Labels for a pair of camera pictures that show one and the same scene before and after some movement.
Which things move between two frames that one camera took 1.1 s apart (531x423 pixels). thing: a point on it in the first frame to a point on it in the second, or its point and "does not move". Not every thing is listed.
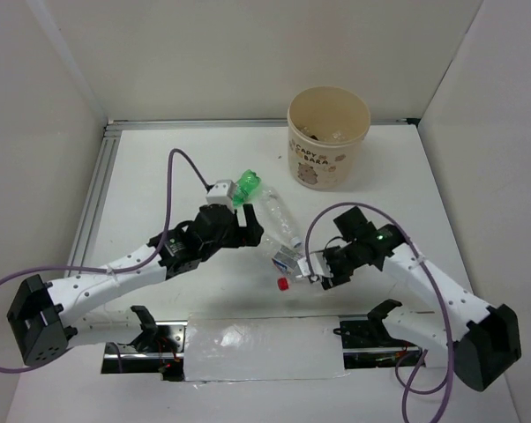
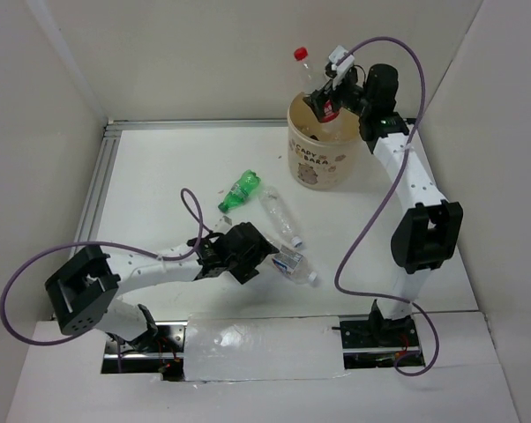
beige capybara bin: (326, 126) does not move
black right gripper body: (340, 261) to (352, 96)
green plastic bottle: (248, 182) does not move
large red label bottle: (283, 283) to (313, 85)
